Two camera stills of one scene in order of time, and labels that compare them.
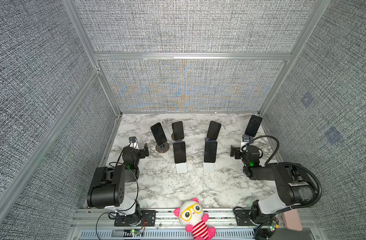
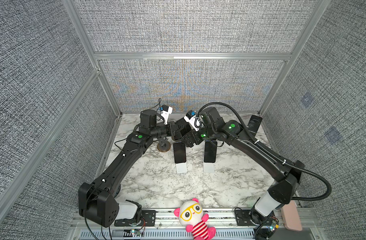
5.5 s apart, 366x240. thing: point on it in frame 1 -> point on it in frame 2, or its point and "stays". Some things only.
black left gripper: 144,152 -> 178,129
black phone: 210,151 stays
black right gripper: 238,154 -> 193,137
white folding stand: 209,167 stays
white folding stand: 181,167 stays
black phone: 179,152 stays
